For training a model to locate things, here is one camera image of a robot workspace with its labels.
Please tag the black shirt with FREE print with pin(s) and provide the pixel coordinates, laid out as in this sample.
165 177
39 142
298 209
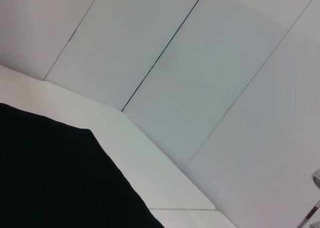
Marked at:
50 175

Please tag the silver metal stand pole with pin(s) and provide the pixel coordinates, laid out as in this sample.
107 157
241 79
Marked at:
310 214

